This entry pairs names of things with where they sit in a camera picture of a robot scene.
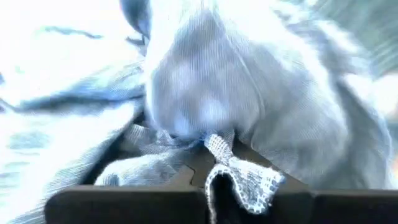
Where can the blue-grey checked garment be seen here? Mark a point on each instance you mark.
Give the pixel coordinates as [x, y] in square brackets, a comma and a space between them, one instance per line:
[248, 87]

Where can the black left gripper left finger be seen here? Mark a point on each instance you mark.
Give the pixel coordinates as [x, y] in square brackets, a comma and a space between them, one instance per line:
[124, 205]

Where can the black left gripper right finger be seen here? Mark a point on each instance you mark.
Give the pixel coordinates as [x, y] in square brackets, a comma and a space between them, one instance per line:
[342, 207]

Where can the light geometric patterned shirt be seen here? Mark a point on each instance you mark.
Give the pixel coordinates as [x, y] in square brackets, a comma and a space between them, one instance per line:
[46, 77]

